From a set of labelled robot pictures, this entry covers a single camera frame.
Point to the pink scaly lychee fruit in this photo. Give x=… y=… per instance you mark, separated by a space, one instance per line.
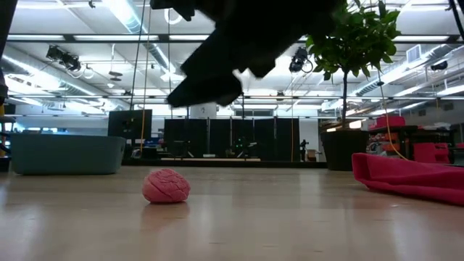
x=166 y=185

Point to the teal plastic tupperware tub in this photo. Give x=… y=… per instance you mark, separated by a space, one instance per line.
x=65 y=154

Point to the black overhead crossbar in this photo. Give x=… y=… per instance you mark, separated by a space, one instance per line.
x=90 y=38

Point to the white ceiling vent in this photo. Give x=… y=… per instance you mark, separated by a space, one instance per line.
x=414 y=53

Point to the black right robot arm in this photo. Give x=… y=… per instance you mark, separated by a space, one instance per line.
x=253 y=14

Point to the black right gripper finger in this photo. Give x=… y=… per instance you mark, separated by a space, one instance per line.
x=206 y=90

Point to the black plant pot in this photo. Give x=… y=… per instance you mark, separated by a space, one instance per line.
x=344 y=150

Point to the black partition screens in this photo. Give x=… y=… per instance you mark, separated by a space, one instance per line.
x=221 y=139

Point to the black ceiling projector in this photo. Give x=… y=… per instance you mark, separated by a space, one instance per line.
x=63 y=58

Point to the red storage box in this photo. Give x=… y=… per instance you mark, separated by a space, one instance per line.
x=389 y=121

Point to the black background monitor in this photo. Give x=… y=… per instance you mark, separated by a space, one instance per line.
x=125 y=124

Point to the red folded cloth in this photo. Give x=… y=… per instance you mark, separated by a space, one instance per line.
x=409 y=175

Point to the background robot green light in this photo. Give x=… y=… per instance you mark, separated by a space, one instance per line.
x=241 y=145

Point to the green leafy potted plant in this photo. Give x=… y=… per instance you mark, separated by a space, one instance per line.
x=359 y=36

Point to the black ceiling camera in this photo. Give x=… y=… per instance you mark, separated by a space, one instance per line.
x=299 y=59

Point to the red chair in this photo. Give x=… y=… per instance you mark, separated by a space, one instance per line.
x=429 y=152

